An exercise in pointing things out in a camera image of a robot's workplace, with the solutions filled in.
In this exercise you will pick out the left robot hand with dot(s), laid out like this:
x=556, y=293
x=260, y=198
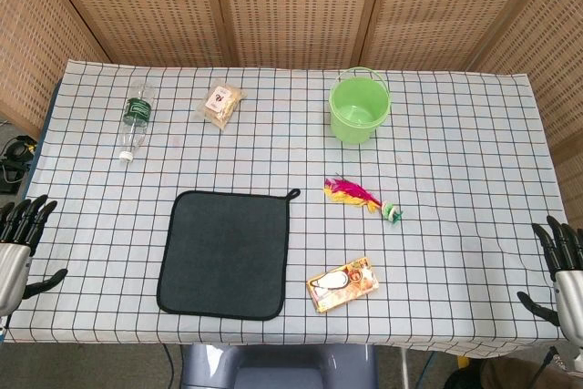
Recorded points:
x=13, y=258

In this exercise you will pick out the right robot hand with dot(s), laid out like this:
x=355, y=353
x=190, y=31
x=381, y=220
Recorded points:
x=568, y=270

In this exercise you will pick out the dark grey yellow cloth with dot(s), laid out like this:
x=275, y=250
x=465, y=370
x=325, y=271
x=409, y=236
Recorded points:
x=225, y=252

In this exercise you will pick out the black equipment on floor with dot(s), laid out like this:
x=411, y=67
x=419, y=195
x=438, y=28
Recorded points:
x=16, y=159

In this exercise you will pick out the clear plastic bottle green label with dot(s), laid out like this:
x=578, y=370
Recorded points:
x=135, y=119

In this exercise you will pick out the pink yellow feather shuttlecock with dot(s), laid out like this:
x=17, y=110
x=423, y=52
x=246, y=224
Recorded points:
x=357, y=198

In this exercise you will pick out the orange snack box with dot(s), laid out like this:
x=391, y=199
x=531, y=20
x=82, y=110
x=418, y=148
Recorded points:
x=342, y=285

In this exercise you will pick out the clear bag of snacks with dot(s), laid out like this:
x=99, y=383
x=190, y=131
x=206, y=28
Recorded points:
x=220, y=103

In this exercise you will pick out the green plastic bucket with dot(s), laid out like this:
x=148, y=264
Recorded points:
x=358, y=109

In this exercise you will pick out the white checkered tablecloth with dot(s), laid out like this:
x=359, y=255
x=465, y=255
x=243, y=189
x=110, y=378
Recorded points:
x=291, y=202

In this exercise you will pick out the grey plastic chair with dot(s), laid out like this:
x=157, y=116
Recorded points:
x=278, y=367

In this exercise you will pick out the woven folding screen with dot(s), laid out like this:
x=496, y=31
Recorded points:
x=291, y=6

